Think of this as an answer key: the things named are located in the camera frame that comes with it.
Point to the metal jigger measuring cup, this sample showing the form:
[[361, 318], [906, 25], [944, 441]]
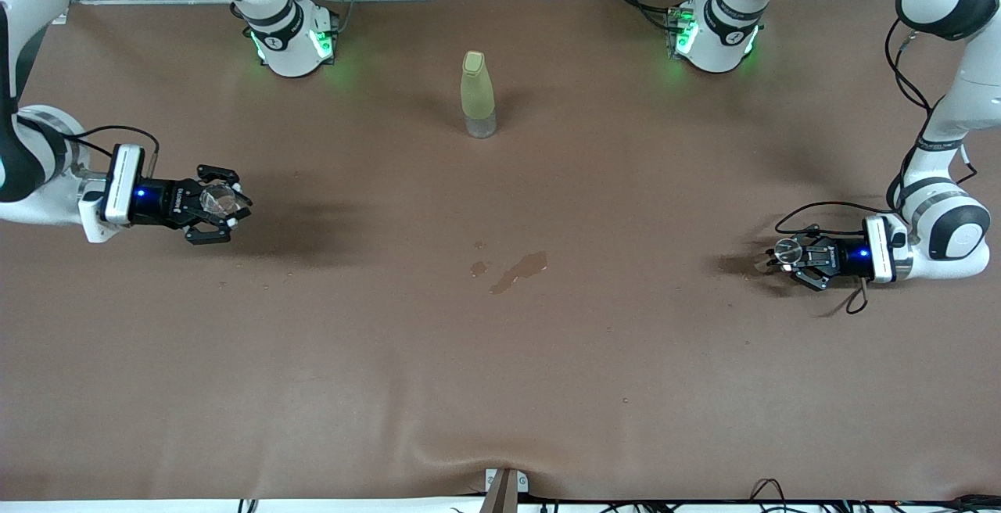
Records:
[[788, 251]]

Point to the spilled liquid puddle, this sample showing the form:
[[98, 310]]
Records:
[[525, 267]]

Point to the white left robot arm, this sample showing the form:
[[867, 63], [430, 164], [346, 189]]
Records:
[[715, 48]]

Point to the yellow-green frosted bottle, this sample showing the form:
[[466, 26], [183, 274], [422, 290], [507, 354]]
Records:
[[477, 95]]

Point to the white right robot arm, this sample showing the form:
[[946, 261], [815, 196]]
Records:
[[47, 208]]

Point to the small clear glass cup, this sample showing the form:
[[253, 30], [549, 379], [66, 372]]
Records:
[[219, 200]]

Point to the large table cover mat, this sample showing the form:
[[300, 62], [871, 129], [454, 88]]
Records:
[[500, 403]]

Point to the metal table edge bracket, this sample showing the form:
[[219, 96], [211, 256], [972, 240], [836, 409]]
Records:
[[504, 493]]

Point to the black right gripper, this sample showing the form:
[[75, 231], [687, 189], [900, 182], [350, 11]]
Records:
[[163, 201]]

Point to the small spilled liquid spot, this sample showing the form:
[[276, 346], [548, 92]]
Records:
[[478, 269]]

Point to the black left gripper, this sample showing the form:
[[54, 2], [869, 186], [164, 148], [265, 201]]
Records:
[[843, 255]]

